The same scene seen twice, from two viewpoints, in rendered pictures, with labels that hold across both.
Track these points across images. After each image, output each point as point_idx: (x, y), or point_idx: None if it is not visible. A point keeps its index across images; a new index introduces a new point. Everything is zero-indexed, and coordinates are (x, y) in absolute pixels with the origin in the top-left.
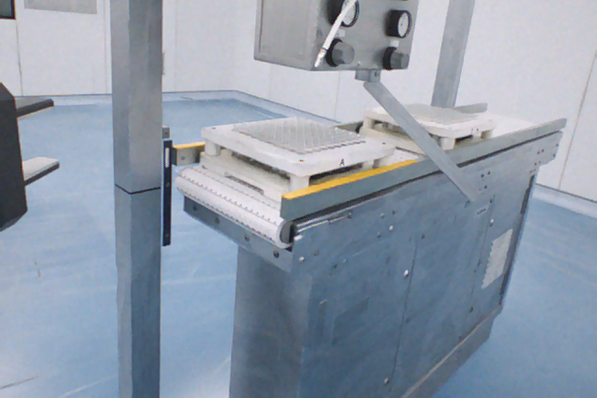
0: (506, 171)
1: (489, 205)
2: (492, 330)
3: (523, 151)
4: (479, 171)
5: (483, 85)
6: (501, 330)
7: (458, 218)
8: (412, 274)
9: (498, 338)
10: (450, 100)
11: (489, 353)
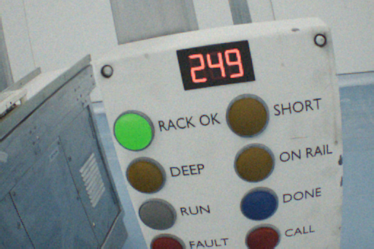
0: (52, 117)
1: (58, 147)
2: (129, 229)
3: (59, 96)
4: (26, 130)
5: (63, 39)
6: (134, 226)
7: (36, 169)
8: (23, 222)
9: (134, 233)
10: (8, 80)
11: (131, 245)
